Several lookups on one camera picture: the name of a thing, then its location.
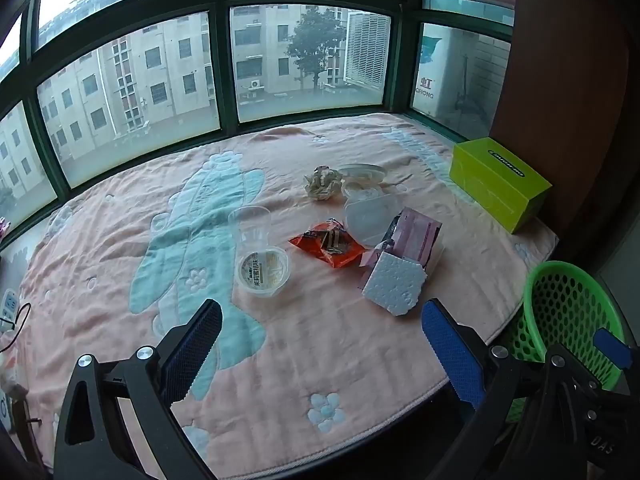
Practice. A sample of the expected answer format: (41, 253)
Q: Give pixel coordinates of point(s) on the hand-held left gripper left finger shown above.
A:
(195, 350)

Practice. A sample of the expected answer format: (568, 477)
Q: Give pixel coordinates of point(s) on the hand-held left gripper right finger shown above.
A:
(450, 350)

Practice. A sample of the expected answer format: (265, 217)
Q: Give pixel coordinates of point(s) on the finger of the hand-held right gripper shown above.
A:
(612, 347)

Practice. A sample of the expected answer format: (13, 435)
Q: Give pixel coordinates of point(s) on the green plastic basket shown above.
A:
(565, 300)

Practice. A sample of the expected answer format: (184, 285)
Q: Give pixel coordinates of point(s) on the white foam piece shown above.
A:
(395, 280)

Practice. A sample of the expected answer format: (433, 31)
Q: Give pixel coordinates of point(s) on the labelled pudding cup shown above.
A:
(262, 270)

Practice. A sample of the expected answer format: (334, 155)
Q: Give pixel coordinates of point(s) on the pink packet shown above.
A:
(417, 237)

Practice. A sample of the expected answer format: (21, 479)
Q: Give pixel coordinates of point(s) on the tall clear plastic cup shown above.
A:
(248, 230)

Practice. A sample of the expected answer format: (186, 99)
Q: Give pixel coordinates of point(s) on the clear plastic container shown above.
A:
(367, 220)

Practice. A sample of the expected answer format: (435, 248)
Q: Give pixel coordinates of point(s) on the orange snack wrapper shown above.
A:
(310, 243)

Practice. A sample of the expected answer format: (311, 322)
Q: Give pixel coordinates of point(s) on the pink printed blanket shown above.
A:
(325, 335)

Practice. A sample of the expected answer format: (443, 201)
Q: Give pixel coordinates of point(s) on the green tissue box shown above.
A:
(495, 185)

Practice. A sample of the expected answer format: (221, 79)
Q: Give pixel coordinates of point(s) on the small clear plastic cup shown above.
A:
(365, 191)

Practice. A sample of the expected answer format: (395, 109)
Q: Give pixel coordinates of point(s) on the white power strip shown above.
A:
(7, 307)

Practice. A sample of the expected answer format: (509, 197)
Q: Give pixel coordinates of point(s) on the round clear plastic lid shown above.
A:
(362, 172)

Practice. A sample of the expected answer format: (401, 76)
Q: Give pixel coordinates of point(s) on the crumpled paper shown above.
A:
(322, 185)

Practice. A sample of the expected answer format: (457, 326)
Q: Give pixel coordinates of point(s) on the brown wooden cabinet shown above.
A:
(565, 85)

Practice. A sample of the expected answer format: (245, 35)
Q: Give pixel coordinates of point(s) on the white air conditioner unit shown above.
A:
(450, 75)

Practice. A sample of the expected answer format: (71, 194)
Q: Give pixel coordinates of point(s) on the grey apartment building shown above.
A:
(135, 75)

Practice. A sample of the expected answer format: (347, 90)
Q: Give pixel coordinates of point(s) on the louvred air conditioner unit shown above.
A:
(367, 50)

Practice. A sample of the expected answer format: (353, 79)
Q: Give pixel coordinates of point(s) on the tree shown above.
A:
(315, 35)

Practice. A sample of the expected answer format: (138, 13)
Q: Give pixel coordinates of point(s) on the green window frame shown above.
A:
(223, 60)

